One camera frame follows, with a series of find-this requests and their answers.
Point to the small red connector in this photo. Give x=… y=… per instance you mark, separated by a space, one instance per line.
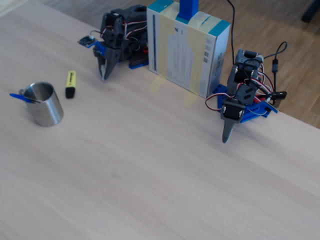
x=144 y=49

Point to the dark furniture foot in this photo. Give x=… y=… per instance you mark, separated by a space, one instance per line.
x=311 y=12

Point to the blue camera post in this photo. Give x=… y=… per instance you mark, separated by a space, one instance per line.
x=187 y=10

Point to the black USB plug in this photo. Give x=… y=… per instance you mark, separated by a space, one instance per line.
x=279 y=95

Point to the grey gripper with camera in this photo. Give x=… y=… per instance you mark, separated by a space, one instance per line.
x=111 y=58

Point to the blue ballpoint pen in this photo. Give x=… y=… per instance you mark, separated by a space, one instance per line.
x=18 y=97

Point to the yellowish masking tape strip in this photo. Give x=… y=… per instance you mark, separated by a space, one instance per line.
x=156 y=85
x=190 y=100

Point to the blue camera bracket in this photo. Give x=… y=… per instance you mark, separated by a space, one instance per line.
x=99 y=46

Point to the grey robot arm without camera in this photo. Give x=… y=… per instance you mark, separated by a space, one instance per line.
x=243 y=75

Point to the silver metal cup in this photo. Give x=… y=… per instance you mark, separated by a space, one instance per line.
x=47 y=112

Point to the small camera circuit board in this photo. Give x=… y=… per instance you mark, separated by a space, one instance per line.
x=86 y=41

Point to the yellow highlighter with black cap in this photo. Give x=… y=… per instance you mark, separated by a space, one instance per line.
x=70 y=82

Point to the white and teal cardboard box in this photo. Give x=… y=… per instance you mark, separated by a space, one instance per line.
x=180 y=55

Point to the blue base plate with black block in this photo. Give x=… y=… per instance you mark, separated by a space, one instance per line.
x=136 y=66

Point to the grey gripper without camera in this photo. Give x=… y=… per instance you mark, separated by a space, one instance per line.
x=231 y=112

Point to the motor controller board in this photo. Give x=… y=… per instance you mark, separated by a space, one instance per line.
x=275 y=106

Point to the grey robot arm with camera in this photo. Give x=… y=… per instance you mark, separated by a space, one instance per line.
x=130 y=17

